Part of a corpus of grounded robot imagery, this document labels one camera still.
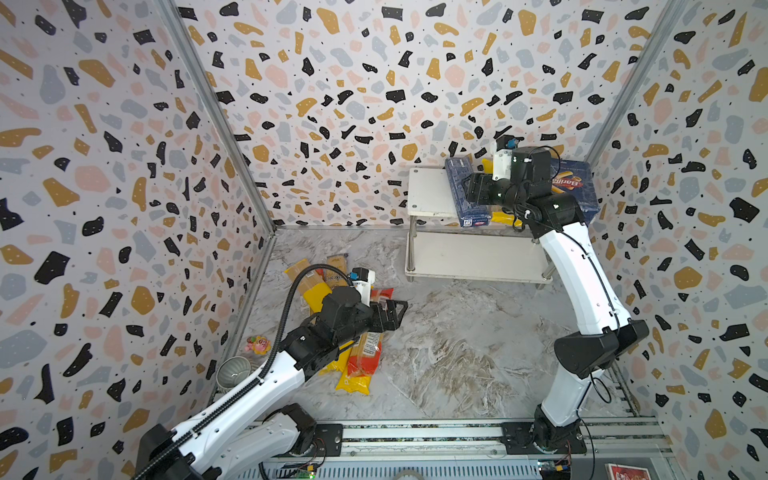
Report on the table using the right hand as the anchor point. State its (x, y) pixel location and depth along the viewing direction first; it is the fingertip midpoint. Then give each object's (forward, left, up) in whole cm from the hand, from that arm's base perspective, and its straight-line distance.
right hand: (471, 172), depth 71 cm
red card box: (-55, -36, -43) cm, 78 cm away
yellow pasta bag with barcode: (-6, +46, -40) cm, 61 cm away
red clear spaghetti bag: (-30, +26, -39) cm, 56 cm away
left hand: (-23, +17, -20) cm, 35 cm away
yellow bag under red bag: (-36, +27, -43) cm, 62 cm away
